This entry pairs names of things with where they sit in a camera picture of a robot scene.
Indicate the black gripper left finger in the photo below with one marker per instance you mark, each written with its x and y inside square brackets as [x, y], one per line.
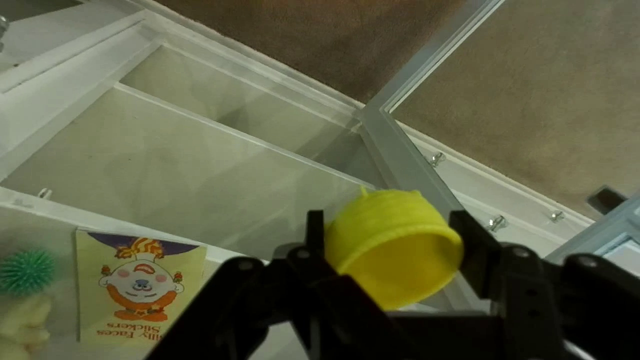
[330, 315]

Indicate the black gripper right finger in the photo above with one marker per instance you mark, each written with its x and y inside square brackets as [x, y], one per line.
[540, 308]

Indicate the yellow plastic bowl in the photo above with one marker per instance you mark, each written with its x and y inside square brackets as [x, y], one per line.
[394, 245]

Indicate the white cabinet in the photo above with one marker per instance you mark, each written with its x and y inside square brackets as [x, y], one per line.
[128, 119]

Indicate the clown picture card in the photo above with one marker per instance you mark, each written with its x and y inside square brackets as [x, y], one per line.
[130, 289]

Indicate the cream plush toy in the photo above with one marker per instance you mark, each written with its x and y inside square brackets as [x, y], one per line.
[22, 327]

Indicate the green spiky ball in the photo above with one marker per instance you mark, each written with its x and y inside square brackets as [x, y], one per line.
[26, 273]

